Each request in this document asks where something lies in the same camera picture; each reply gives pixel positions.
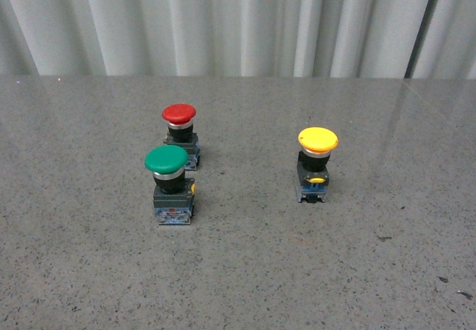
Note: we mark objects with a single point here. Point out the yellow mushroom push button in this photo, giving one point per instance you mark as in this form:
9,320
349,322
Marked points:
317,144

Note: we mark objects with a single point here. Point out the green mushroom push button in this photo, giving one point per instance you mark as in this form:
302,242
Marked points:
174,193

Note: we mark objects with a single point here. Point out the white pleated curtain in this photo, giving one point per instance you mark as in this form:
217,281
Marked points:
285,38

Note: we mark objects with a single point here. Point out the red mushroom push button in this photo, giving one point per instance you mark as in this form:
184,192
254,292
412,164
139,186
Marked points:
179,119

